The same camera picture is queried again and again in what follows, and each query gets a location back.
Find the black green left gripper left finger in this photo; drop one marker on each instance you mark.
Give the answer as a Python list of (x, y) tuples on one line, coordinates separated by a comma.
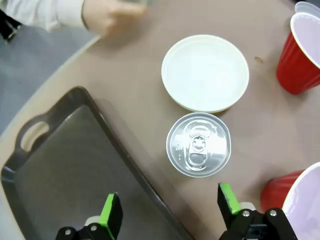
[(110, 212)]

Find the silver-top dark drink can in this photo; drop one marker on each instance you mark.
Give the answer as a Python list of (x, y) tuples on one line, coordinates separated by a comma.
[(212, 150)]

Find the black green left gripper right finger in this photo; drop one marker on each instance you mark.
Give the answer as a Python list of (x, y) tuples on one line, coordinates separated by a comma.
[(230, 202)]

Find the black metal frame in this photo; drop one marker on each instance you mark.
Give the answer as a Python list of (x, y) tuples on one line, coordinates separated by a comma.
[(8, 25)]

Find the person's right hand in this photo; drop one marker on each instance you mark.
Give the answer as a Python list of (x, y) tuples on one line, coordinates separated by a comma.
[(107, 17)]

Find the white plastic bowl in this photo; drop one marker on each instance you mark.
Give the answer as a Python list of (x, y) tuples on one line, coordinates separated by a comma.
[(205, 75)]

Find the red plastic cup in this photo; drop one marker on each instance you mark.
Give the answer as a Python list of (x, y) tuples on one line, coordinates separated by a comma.
[(275, 192), (292, 70)]

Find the person's right forearm cream sleeve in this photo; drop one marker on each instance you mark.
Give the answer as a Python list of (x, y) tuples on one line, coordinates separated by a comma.
[(45, 12)]

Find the pale grey plastic bowl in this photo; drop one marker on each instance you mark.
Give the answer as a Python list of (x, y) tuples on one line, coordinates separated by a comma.
[(307, 7)]

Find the dark brown serving tray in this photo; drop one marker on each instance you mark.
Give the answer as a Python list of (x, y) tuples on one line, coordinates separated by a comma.
[(75, 162)]

